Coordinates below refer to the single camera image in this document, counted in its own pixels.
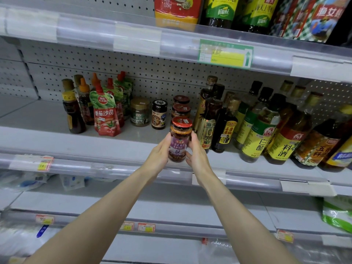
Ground person's right hand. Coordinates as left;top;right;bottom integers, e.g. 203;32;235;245
185;132;216;185

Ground person's left hand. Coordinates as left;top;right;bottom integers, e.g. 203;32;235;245
144;133;172;176

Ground white metal store shelving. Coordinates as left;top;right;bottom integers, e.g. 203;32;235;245
0;0;352;264

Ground orange oyster sauce squeeze bottle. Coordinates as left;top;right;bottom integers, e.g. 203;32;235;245
154;0;204;26

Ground blue-label oyster sauce bottle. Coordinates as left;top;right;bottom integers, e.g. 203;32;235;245
269;0;352;44

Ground person's right forearm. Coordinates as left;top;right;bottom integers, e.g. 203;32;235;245
195;172;300;264

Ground person's left forearm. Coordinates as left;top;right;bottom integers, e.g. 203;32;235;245
25;165;160;264

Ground white pink yellow shelf tag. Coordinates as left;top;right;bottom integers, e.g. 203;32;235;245
8;155;55;173

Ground pack of clear empty bottles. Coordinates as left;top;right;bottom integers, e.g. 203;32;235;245
199;238;352;264

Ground dark-lidded glass jar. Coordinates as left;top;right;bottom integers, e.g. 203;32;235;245
151;99;168;130

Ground glass jar tan lid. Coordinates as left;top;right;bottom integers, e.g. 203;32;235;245
130;97;151;128

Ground brown jar dark lid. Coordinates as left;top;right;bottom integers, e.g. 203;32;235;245
173;95;191;106

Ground red tomato sauce pouch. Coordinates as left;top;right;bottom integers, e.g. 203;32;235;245
77;71;134;137

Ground yellow green price tag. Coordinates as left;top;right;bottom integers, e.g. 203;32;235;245
199;39;254;69

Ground dark bottle orange label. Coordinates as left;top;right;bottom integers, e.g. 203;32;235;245
291;104;352;169

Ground blue white plastic bags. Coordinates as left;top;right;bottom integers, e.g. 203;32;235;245
0;170;89;192

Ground large amber cooking wine jug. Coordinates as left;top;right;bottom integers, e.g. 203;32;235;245
320;135;352;173

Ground white green bag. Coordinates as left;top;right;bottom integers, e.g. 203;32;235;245
322;196;352;234

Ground yellow-capped green label bottle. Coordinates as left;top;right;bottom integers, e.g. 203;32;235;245
201;0;241;29
236;0;279;34

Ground white plastic packets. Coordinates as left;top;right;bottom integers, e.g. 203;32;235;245
0;223;61;257

